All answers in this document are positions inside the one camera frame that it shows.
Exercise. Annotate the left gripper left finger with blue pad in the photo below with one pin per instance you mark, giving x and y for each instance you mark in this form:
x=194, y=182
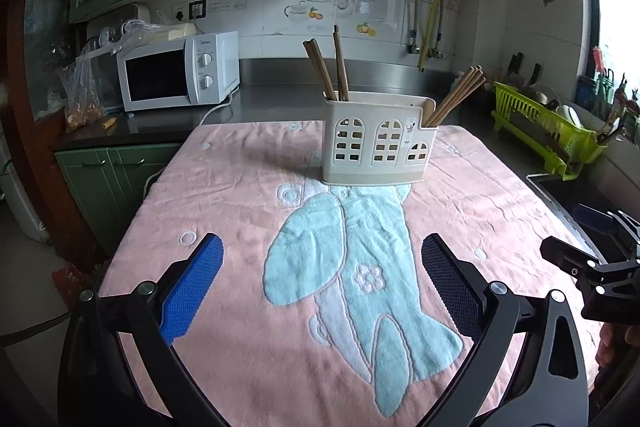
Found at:
x=96, y=385

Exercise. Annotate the lime green dish rack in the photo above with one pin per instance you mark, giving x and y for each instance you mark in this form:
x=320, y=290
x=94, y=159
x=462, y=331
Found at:
x=564, y=147

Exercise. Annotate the clear plastic bag with food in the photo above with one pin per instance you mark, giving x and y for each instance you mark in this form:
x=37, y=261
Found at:
x=81, y=83

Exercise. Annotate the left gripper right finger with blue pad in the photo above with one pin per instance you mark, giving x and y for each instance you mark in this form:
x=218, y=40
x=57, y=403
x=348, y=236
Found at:
x=548, y=386

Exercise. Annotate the cream plastic utensil holder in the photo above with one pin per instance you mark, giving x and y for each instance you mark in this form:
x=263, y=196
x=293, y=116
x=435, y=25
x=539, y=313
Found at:
x=376, y=139

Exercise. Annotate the person's right hand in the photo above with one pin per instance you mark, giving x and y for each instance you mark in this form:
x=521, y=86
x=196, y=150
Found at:
x=611, y=336

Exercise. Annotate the black kitchen sink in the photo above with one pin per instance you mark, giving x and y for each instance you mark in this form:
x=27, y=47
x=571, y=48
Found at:
x=570, y=201

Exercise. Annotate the wall power socket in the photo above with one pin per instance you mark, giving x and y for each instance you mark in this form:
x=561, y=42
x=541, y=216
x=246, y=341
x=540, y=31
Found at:
x=197, y=9

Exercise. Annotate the white microwave oven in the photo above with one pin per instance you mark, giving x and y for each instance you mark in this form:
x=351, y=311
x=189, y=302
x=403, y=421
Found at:
x=196, y=70

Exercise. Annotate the green lower cabinet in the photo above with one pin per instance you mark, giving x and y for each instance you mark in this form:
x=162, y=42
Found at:
x=110, y=183

